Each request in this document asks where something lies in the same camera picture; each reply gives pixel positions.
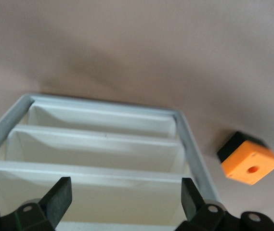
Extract brown table cover mat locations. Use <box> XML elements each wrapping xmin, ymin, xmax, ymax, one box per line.
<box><xmin>0</xmin><ymin>0</ymin><xmax>274</xmax><ymax>231</ymax></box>

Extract white drawer cabinet housing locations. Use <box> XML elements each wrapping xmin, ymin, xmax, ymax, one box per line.
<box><xmin>0</xmin><ymin>93</ymin><xmax>222</xmax><ymax>231</ymax></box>

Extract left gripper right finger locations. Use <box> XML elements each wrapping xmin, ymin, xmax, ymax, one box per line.
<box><xmin>175</xmin><ymin>178</ymin><xmax>274</xmax><ymax>231</ymax></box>

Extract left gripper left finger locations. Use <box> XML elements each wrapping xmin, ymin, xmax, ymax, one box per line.
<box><xmin>0</xmin><ymin>177</ymin><xmax>73</xmax><ymax>231</ymax></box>

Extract orange button enclosure box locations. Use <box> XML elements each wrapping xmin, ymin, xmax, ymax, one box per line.
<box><xmin>216</xmin><ymin>131</ymin><xmax>274</xmax><ymax>186</ymax></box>

